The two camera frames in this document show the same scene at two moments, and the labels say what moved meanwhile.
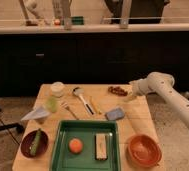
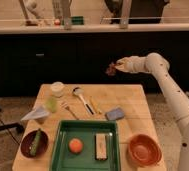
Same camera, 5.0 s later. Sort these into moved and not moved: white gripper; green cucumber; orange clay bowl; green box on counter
Moved: white gripper
Not moved: green box on counter; orange clay bowl; green cucumber
